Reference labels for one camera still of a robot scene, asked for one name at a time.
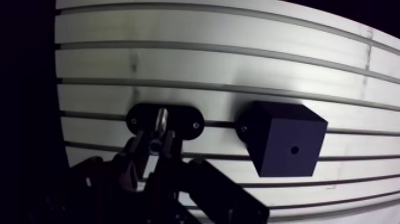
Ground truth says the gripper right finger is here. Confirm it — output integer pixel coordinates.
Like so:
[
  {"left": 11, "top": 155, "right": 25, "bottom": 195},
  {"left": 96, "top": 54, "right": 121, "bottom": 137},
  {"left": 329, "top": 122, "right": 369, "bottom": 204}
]
[{"left": 142, "top": 130, "right": 271, "bottom": 224}]

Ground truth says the dark blue-grey block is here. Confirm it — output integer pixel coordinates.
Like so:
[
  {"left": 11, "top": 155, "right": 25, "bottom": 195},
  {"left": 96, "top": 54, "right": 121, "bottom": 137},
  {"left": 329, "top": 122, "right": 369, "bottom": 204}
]
[{"left": 235, "top": 100, "right": 329, "bottom": 178}]

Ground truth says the steel bolt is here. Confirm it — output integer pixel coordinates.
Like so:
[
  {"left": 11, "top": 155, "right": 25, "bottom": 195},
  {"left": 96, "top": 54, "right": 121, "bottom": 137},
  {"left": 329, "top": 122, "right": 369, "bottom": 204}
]
[{"left": 149, "top": 107, "right": 169, "bottom": 155}]

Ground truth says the black oval holder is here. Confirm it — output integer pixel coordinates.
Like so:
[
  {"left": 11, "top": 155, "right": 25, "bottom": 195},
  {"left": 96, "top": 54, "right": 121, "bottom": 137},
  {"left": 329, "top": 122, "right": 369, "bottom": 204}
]
[{"left": 125, "top": 102, "right": 206, "bottom": 141}]

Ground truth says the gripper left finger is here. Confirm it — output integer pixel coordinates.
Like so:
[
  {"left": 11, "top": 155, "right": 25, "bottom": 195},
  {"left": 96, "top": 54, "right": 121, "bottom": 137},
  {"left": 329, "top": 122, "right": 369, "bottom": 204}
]
[{"left": 46, "top": 129, "right": 151, "bottom": 224}]

